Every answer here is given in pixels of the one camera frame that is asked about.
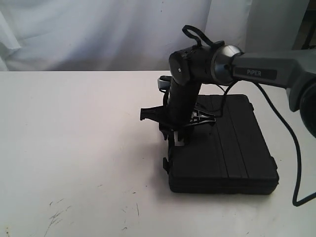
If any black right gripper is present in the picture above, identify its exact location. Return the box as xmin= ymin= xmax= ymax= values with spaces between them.
xmin=140 ymin=81 xmax=216 ymax=146

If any black plastic tool case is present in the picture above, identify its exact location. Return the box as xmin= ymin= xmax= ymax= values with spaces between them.
xmin=164 ymin=94 xmax=279 ymax=195

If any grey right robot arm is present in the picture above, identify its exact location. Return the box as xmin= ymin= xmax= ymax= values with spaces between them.
xmin=140 ymin=41 xmax=316 ymax=135

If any white backdrop curtain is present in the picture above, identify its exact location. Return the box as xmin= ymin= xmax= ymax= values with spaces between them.
xmin=0 ymin=0 xmax=308 ymax=71

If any black stand pole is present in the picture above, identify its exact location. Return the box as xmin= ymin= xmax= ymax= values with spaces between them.
xmin=302 ymin=0 xmax=316 ymax=49

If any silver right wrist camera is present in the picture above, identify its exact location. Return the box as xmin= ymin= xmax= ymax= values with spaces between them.
xmin=158 ymin=76 xmax=172 ymax=90

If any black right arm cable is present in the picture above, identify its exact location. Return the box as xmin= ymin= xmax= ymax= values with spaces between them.
xmin=182 ymin=24 xmax=316 ymax=207

